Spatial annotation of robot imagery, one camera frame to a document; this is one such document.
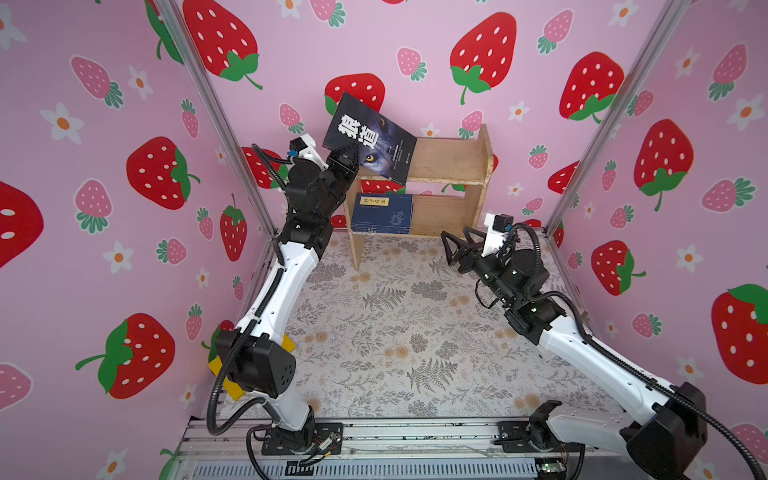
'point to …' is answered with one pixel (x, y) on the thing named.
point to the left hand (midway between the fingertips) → (362, 141)
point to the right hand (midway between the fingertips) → (452, 230)
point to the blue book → (383, 213)
